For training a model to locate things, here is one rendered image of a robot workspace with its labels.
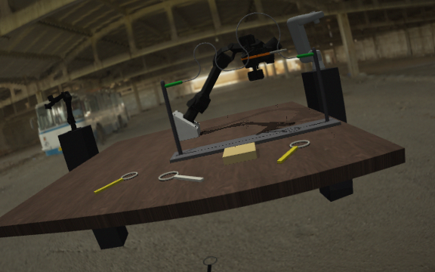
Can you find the tan flat box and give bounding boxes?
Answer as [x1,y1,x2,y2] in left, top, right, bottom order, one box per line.
[223,142,257,165]

